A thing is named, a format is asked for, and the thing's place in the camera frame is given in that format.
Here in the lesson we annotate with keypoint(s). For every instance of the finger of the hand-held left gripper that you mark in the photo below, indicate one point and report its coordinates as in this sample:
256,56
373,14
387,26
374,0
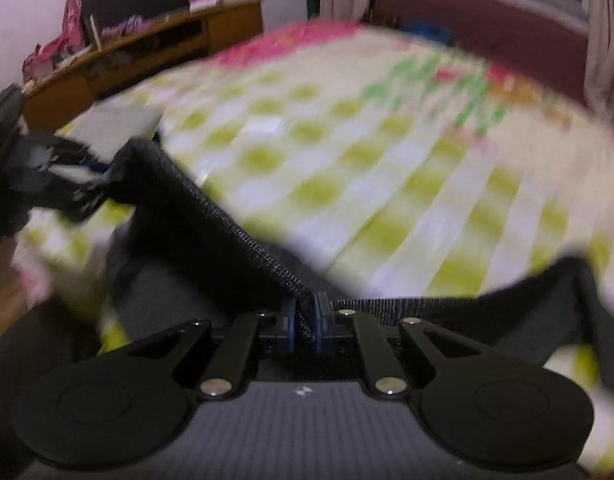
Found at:
84,202
72,152

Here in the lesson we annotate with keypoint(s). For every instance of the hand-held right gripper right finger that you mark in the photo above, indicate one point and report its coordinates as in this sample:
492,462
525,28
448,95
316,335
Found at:
320,327

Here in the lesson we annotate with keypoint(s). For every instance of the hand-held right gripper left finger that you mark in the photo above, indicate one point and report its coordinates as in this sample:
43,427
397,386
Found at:
287,332

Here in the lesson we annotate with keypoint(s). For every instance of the dark grey pants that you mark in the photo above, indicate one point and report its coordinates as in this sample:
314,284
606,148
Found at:
187,220

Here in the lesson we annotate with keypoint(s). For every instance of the light grey folded cloth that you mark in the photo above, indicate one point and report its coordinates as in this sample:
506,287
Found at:
114,127

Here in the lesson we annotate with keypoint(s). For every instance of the pink cloth cover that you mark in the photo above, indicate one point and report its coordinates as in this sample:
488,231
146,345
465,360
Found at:
72,15

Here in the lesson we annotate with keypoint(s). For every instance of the green checkered printed blanket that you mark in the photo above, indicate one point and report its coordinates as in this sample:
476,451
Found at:
337,160

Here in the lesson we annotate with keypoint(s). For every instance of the wooden cabinet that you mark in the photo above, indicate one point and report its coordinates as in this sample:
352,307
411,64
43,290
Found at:
227,25

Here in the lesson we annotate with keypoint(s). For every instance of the blue cloth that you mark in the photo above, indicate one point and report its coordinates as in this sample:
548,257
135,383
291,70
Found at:
429,31

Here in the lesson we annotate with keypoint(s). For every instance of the maroon headboard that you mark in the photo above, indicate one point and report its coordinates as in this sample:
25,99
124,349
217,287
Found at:
512,35

